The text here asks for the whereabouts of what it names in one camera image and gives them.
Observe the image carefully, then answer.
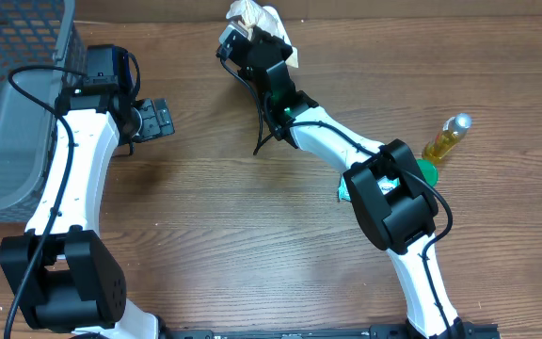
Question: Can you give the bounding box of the brown snack pouch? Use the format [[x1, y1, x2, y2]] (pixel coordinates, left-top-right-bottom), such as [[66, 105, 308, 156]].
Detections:
[[226, 0, 299, 68]]

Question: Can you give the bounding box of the teal wipes packet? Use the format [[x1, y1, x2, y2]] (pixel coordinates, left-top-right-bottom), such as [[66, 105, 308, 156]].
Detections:
[[337, 177, 351, 202]]

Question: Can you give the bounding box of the green lid Knorr jar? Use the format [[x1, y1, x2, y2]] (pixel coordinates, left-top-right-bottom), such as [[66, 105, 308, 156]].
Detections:
[[417, 159, 438, 186]]

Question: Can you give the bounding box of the yellow liquid bottle grey cap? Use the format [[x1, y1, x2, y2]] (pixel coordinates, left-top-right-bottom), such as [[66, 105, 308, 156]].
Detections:
[[422, 113, 472, 166]]

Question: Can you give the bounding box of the teal tissue pack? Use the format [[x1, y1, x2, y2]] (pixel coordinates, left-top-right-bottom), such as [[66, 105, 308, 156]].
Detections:
[[377, 177, 400, 195]]

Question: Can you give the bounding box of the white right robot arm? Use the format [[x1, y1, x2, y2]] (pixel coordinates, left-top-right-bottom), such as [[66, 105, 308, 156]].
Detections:
[[216, 23, 465, 338]]

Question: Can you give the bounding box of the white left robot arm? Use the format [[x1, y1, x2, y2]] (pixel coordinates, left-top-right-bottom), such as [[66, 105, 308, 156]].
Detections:
[[0, 44, 175, 338]]

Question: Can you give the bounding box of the dark grey plastic basket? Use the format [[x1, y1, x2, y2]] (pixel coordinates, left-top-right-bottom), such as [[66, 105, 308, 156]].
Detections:
[[0, 0, 86, 222]]

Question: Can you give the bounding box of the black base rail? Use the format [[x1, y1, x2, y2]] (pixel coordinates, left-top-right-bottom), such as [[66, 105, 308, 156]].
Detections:
[[160, 322, 502, 339]]

